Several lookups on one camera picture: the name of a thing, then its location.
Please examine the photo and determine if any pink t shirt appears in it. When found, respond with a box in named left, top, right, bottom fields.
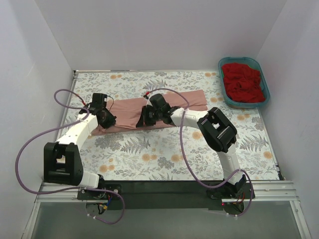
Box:
left=91, top=89, right=209, bottom=136

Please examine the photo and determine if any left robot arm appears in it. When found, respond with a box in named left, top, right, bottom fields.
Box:
left=44, top=93, right=116, bottom=199

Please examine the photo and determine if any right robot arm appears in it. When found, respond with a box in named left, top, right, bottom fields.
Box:
left=136, top=94, right=247, bottom=198

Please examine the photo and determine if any floral table cloth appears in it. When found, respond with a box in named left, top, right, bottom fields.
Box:
left=64, top=71, right=279, bottom=180

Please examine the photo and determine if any red t shirt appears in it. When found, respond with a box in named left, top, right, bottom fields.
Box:
left=221, top=63, right=266, bottom=103

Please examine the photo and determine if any teal plastic basket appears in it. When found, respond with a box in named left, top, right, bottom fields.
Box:
left=218, top=57, right=270, bottom=109

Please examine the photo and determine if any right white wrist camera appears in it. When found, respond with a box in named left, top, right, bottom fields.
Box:
left=143, top=92, right=152, bottom=106

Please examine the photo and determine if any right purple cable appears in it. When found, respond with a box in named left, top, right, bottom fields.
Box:
left=147, top=87, right=255, bottom=217

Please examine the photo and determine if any purple cable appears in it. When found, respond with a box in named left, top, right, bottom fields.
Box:
left=147, top=87, right=255, bottom=217
left=14, top=89, right=125, bottom=225

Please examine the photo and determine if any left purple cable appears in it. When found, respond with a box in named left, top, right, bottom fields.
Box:
left=14, top=89, right=125, bottom=225

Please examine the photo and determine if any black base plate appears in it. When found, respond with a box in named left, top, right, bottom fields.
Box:
left=77, top=180, right=255, bottom=211

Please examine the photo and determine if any aluminium frame rail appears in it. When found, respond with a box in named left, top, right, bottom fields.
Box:
left=23, top=181, right=311, bottom=239

